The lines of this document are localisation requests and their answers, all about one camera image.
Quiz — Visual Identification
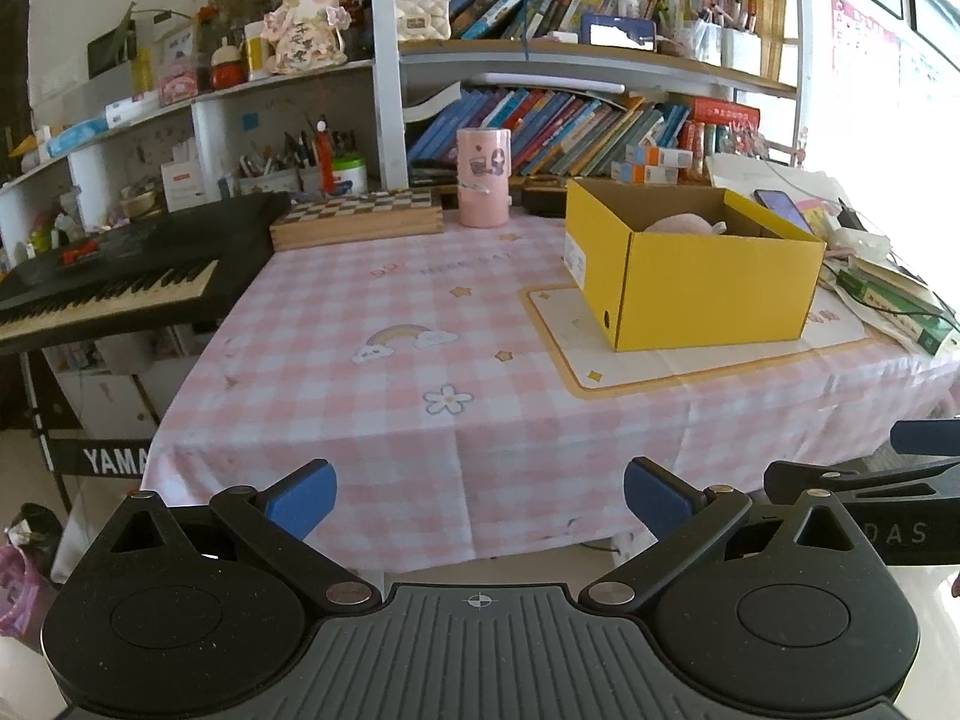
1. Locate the black Yamaha keyboard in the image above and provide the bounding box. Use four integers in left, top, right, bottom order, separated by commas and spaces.
0, 190, 293, 478

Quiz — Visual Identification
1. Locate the floral cat figurine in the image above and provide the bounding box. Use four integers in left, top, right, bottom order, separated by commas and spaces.
262, 0, 352, 75

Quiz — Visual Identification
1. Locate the red glue bottle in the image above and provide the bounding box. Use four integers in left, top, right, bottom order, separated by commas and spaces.
314, 117, 335, 195

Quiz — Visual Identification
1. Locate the red dictionary book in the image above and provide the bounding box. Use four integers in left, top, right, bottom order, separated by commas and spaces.
685, 96, 760, 130

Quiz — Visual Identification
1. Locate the pink plush pig toy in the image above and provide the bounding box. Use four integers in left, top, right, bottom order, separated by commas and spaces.
646, 213, 727, 236

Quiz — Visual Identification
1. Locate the phone on upper shelf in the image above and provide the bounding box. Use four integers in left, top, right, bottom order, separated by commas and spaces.
579, 13, 658, 52

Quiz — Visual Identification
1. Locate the row of colourful books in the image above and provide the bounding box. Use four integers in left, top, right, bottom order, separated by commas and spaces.
407, 85, 690, 184

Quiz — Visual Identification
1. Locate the smartphone on table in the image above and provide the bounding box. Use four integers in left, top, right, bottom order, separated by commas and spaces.
754, 188, 811, 232

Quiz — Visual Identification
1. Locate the black case by canister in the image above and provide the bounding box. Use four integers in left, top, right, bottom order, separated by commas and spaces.
521, 181, 566, 218

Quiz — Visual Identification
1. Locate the wooden chessboard box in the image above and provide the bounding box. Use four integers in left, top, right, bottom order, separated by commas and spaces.
270, 188, 444, 252

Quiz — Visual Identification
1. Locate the white bookshelf unit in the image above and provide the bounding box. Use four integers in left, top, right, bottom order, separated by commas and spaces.
2, 0, 802, 263

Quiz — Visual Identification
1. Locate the red white doll jar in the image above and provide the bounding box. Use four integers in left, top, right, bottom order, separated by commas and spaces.
210, 37, 245, 91

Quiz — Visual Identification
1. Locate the white green lidded jar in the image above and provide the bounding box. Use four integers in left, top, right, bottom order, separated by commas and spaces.
331, 154, 368, 197

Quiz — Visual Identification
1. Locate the green white book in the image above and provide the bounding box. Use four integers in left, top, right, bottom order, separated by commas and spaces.
835, 268, 958, 356

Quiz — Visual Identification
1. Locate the pink cylindrical canister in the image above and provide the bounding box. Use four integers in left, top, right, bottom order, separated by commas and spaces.
457, 128, 512, 229

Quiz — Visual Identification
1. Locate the yellow cardboard box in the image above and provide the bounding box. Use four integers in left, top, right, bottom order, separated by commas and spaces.
563, 179, 827, 351

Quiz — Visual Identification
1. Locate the quilted white handbag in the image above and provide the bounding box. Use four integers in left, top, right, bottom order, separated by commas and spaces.
394, 0, 452, 43

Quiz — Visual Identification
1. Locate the pink checkered tablecloth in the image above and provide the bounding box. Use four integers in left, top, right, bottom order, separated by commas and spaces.
143, 216, 958, 574

